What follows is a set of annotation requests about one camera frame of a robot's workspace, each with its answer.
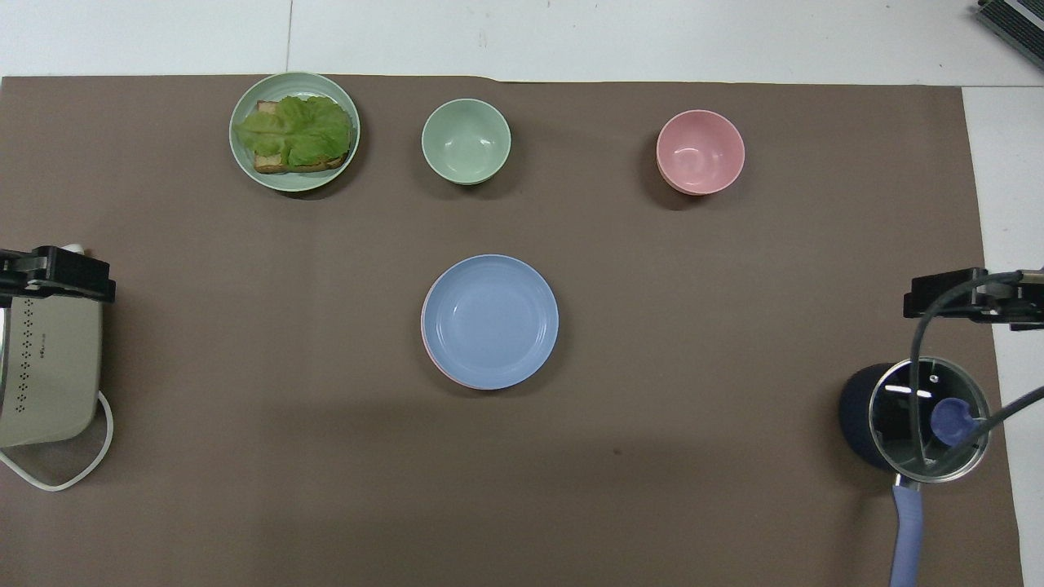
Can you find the blue plate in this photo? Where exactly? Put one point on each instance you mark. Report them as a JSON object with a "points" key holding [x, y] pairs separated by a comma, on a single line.
{"points": [[490, 321]]}

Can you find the pink plate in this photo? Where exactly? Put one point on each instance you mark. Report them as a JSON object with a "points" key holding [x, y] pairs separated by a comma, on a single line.
{"points": [[431, 367]]}

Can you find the green bowl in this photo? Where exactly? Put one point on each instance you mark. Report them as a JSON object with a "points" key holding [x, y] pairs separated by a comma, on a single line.
{"points": [[466, 141]]}

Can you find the pink bowl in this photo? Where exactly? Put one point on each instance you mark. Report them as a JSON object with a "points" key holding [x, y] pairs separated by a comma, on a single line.
{"points": [[700, 152]]}

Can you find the green lettuce leaf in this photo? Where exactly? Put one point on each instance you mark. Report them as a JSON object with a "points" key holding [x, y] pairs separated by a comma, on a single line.
{"points": [[298, 126]]}

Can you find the toast slice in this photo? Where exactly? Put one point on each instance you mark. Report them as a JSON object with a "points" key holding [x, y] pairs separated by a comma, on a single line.
{"points": [[269, 163]]}

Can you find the green plate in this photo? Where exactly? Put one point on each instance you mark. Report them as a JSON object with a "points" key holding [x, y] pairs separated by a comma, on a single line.
{"points": [[245, 163]]}

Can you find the dark blue pot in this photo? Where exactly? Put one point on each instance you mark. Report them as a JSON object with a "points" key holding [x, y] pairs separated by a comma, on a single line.
{"points": [[855, 416]]}

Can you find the glass lid with blue knob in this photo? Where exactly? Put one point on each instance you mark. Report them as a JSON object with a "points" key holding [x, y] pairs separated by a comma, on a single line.
{"points": [[897, 424]]}

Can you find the beige toaster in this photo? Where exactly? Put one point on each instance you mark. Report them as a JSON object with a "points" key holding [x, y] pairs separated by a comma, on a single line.
{"points": [[57, 375]]}

